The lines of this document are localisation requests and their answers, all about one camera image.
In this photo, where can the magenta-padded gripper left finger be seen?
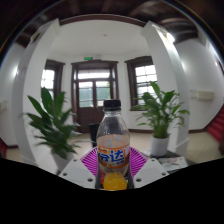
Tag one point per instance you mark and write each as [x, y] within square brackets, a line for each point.
[76, 173]

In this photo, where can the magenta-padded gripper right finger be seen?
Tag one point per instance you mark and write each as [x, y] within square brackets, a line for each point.
[150, 172]

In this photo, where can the orange soda plastic bottle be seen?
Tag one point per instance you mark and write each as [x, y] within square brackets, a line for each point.
[113, 150]

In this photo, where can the white printed magazine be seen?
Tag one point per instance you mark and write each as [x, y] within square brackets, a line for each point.
[173, 163]

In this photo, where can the black chair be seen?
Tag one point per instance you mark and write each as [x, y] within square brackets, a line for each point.
[93, 130]

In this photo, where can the bushy potted plant white pot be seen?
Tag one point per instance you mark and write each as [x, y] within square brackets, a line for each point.
[55, 130]

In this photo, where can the tall potted plant white pot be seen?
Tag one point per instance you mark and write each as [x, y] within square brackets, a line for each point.
[161, 113]

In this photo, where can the dark wooden double door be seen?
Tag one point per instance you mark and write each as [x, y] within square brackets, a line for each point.
[86, 110]

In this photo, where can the red carpeted staircase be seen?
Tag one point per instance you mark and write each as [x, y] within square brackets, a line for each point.
[2, 148]
[217, 126]

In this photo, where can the wide dark-framed window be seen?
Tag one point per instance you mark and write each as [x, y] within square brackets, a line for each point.
[143, 80]

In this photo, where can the narrow dark-framed window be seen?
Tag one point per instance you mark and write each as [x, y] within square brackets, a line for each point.
[50, 78]

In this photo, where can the green exit sign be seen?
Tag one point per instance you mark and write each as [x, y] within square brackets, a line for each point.
[88, 58]

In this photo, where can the white wall heater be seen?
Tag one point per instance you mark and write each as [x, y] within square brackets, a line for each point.
[203, 95]

